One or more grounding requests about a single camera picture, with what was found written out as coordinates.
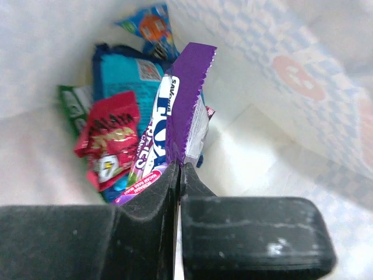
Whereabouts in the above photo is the red small snack packet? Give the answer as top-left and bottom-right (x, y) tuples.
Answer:
(75, 91), (140, 191)

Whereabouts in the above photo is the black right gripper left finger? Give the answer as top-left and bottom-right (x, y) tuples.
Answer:
(1, 163), (178, 279)

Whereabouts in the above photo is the green snack packet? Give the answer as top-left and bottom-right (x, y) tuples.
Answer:
(57, 85), (93, 138)

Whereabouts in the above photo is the checkered blue paper bag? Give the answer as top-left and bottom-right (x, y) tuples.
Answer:
(1, 1), (372, 279)

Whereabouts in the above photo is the blue M&M's candy packet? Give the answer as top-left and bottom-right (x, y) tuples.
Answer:
(115, 3), (180, 61)

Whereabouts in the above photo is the light blue snack packet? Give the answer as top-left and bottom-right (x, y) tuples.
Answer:
(93, 44), (164, 204)

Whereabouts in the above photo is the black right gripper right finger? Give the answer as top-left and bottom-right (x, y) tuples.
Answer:
(180, 163), (337, 279)

